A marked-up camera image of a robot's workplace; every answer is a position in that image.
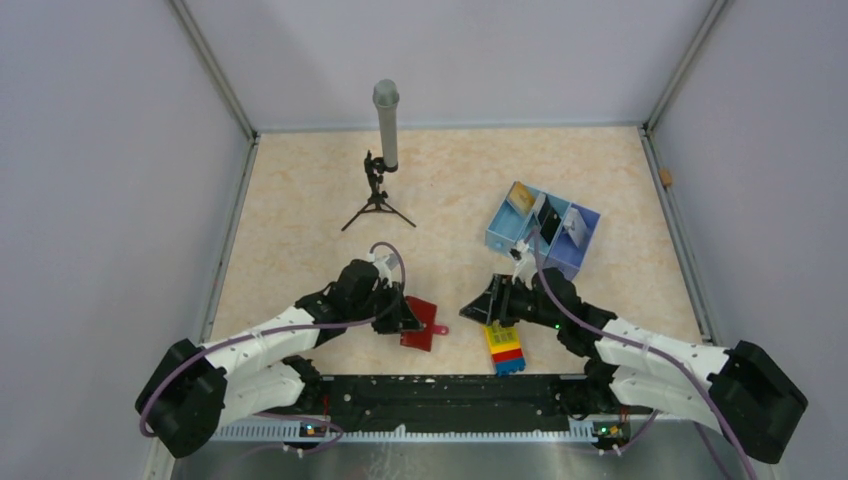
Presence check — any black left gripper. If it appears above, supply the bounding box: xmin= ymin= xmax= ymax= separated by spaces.
xmin=349 ymin=281 xmax=423 ymax=334

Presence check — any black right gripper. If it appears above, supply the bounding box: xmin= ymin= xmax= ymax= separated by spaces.
xmin=461 ymin=273 xmax=563 ymax=330

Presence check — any red leather card holder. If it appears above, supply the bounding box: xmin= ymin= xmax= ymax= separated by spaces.
xmin=399 ymin=296 xmax=450 ymax=352

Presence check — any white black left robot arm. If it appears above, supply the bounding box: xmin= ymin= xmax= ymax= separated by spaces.
xmin=135 ymin=258 xmax=425 ymax=458

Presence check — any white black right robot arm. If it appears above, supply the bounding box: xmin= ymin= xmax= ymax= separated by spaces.
xmin=459 ymin=268 xmax=808 ymax=464

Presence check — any blue three-slot card box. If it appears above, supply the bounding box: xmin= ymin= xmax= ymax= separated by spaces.
xmin=484 ymin=181 xmax=601 ymax=280

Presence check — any yellow red blue toy block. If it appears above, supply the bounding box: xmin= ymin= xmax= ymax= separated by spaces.
xmin=483 ymin=323 xmax=526 ymax=376

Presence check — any black tripod stand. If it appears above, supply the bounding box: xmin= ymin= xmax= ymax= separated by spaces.
xmin=341 ymin=150 xmax=417 ymax=232

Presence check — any grey microphone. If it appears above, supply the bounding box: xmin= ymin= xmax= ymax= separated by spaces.
xmin=372 ymin=79 xmax=400 ymax=172

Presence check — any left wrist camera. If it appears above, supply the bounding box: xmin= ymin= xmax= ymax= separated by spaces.
xmin=366 ymin=252 xmax=403 ymax=271

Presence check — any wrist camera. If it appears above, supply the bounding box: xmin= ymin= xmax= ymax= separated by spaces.
xmin=510 ymin=240 xmax=537 ymax=284
xmin=366 ymin=252 xmax=403 ymax=271

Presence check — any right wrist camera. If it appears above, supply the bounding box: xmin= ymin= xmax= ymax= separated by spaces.
xmin=510 ymin=240 xmax=537 ymax=284

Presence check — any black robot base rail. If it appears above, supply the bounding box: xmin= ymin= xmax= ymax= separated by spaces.
xmin=274 ymin=374 xmax=650 ymax=434

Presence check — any small tan object on rail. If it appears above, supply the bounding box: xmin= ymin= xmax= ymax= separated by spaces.
xmin=658 ymin=168 xmax=673 ymax=188

